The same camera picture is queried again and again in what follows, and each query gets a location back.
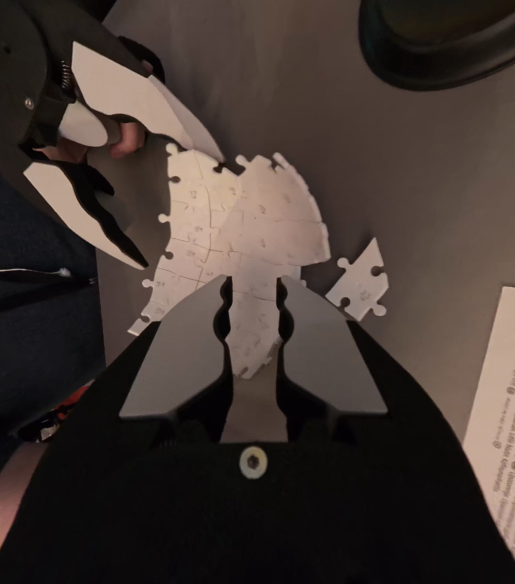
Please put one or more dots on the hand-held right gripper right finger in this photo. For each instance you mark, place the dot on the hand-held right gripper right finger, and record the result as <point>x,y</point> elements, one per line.
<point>326,365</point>

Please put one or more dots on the person's left hand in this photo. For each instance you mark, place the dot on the person's left hand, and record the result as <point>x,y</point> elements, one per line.
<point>128,139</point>

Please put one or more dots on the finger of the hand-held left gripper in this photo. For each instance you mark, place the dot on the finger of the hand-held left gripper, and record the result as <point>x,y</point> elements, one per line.
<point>66,196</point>
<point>130,91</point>

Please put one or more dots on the white puzzle piece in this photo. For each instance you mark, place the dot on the white puzzle piece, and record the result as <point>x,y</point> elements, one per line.
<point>362,285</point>

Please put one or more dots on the red object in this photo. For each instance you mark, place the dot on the red object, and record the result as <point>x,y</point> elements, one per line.
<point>61,415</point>

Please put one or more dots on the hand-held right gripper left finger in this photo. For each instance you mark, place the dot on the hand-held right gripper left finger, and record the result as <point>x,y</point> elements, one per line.
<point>180,370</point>

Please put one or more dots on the assembled white puzzle section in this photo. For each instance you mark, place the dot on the assembled white puzzle section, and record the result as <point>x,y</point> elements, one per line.
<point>257,228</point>

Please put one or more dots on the black round ball stand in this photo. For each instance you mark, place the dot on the black round ball stand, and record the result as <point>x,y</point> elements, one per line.
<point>458,36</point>

